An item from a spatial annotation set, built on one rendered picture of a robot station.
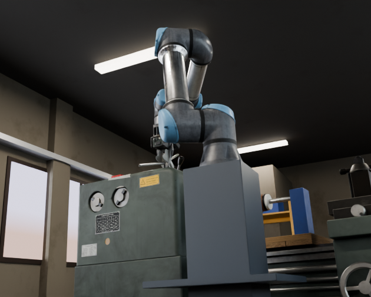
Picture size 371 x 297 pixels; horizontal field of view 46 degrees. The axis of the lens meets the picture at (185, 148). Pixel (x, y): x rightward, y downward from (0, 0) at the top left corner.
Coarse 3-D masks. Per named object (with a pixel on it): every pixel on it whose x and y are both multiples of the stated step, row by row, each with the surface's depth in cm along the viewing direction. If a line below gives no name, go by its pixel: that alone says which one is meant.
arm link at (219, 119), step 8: (216, 104) 151; (200, 112) 150; (208, 112) 151; (216, 112) 150; (224, 112) 150; (232, 112) 153; (208, 120) 149; (216, 120) 149; (224, 120) 149; (232, 120) 152; (208, 128) 148; (216, 128) 148; (224, 128) 148; (232, 128) 150; (200, 136) 149; (208, 136) 149; (216, 136) 148; (224, 136) 148; (232, 136) 149
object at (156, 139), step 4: (156, 128) 212; (156, 132) 211; (156, 136) 211; (160, 136) 210; (152, 140) 213; (156, 140) 210; (160, 140) 209; (156, 144) 209; (160, 144) 208; (164, 144) 209; (168, 144) 213; (156, 148) 212; (160, 148) 214; (164, 148) 214
